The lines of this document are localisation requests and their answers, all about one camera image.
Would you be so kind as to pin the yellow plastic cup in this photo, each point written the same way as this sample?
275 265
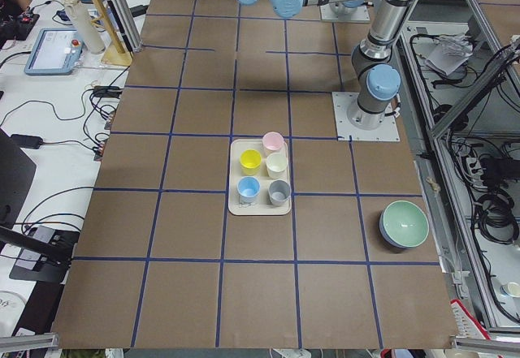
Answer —
250 162

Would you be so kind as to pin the pale green plastic cup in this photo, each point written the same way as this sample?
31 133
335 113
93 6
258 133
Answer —
276 164

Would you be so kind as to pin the pink plastic cup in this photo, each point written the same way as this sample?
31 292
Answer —
272 142

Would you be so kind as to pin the blue plastic cup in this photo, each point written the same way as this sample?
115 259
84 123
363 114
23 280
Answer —
248 189

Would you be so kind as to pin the grey plastic cup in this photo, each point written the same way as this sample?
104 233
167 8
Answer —
279 192

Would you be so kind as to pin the cream plastic tray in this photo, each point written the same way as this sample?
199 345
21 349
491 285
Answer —
262 205

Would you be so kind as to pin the green ceramic bowl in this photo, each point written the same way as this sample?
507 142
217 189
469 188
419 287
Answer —
404 225

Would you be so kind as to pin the wooden stand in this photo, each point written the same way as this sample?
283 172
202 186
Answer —
116 54

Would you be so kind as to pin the white cylinder bottle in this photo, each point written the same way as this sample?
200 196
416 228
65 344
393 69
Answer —
81 20

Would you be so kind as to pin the blue teach pendant tablet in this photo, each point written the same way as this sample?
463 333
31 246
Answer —
55 52

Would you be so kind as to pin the black power adapter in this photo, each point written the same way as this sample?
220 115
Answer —
27 141

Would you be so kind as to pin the black monitor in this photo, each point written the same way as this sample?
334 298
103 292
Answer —
17 172

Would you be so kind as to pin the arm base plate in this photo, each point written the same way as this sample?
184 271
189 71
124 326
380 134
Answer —
353 124

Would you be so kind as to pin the aluminium frame post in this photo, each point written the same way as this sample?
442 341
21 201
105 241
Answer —
127 27

